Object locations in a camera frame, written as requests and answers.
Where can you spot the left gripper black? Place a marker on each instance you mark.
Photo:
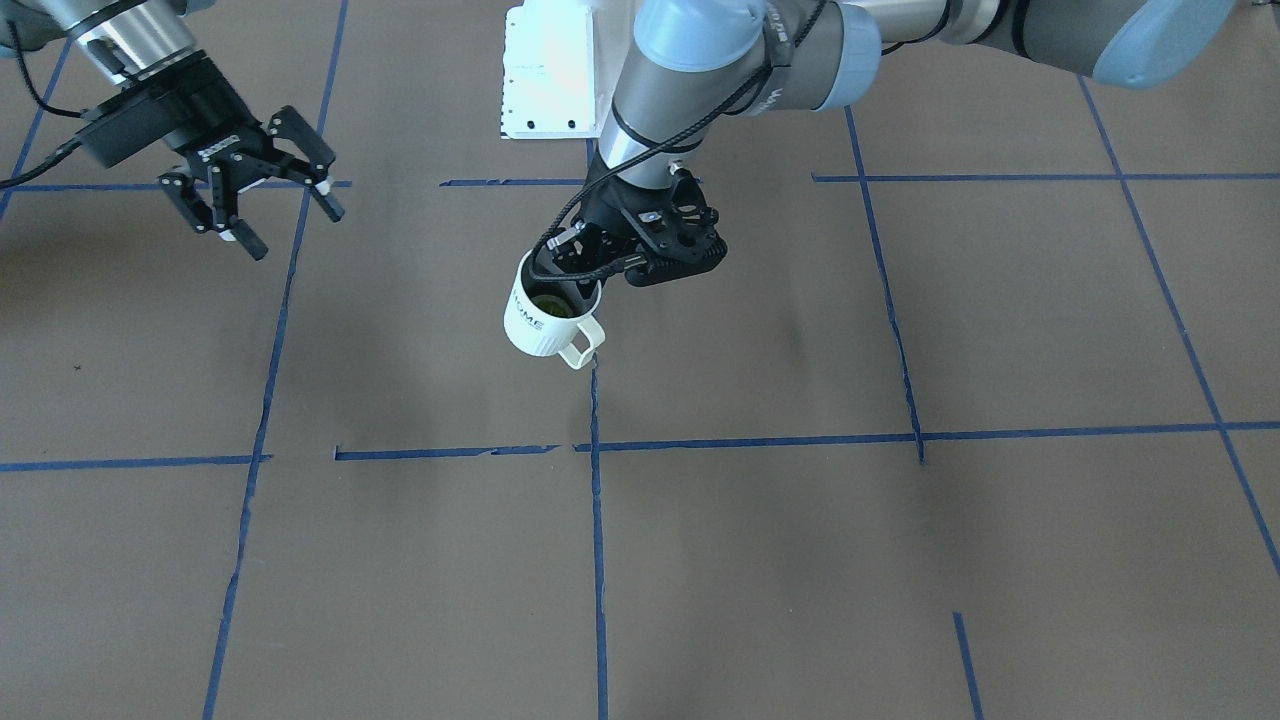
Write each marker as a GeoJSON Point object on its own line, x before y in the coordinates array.
{"type": "Point", "coordinates": [608, 214]}

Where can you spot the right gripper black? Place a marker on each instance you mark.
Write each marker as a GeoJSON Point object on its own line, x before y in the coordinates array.
{"type": "Point", "coordinates": [187, 117]}

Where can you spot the lemon slice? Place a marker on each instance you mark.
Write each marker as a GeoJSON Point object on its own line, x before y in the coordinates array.
{"type": "Point", "coordinates": [553, 305]}

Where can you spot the white ribbed mug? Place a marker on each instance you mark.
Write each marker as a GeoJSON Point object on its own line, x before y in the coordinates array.
{"type": "Point", "coordinates": [537, 334]}

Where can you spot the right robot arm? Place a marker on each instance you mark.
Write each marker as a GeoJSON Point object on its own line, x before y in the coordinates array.
{"type": "Point", "coordinates": [129, 41]}

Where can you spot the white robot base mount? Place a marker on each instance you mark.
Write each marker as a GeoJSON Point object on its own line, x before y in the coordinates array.
{"type": "Point", "coordinates": [561, 62]}

